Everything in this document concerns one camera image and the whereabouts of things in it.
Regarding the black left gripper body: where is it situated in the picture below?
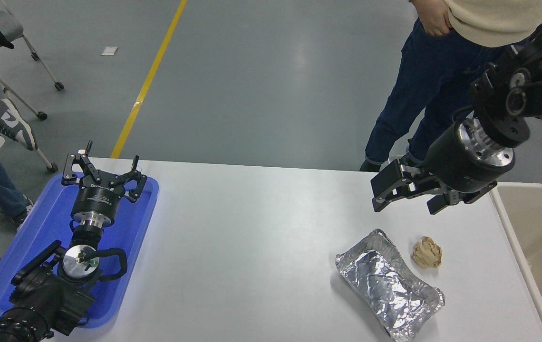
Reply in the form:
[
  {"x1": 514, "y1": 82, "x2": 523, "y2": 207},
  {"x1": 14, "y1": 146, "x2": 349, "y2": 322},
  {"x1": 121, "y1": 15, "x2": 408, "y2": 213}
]
[{"x1": 70, "y1": 177, "x2": 127, "y2": 224}]

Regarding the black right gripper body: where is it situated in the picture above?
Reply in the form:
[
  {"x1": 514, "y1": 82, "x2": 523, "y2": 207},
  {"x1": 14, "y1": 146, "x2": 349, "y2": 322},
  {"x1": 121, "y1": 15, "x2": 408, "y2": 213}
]
[{"x1": 423, "y1": 121, "x2": 499, "y2": 205}]

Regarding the standing person's hand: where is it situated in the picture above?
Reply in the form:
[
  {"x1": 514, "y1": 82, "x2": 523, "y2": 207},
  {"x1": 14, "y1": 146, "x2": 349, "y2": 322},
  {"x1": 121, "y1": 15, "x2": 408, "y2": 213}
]
[{"x1": 411, "y1": 0, "x2": 453, "y2": 37}]

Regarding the blue plastic tray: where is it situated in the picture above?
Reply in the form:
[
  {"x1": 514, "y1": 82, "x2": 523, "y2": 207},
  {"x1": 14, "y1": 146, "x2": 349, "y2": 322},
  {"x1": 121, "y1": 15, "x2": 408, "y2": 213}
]
[{"x1": 0, "y1": 172, "x2": 160, "y2": 329}]

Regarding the crumpled tan paper ball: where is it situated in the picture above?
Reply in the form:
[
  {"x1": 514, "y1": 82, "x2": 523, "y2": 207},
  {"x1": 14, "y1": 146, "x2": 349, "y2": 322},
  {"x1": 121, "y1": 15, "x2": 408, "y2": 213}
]
[{"x1": 412, "y1": 236, "x2": 443, "y2": 269}]

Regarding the standing person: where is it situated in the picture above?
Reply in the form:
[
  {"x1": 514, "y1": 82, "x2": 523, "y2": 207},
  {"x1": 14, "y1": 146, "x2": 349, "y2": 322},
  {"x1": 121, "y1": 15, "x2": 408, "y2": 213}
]
[{"x1": 359, "y1": 0, "x2": 542, "y2": 172}]

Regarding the grey wheeled chair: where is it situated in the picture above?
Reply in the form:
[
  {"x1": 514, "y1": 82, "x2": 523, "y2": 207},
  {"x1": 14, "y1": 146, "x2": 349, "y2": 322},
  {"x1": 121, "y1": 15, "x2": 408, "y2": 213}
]
[{"x1": 0, "y1": 0, "x2": 65, "y2": 174}]

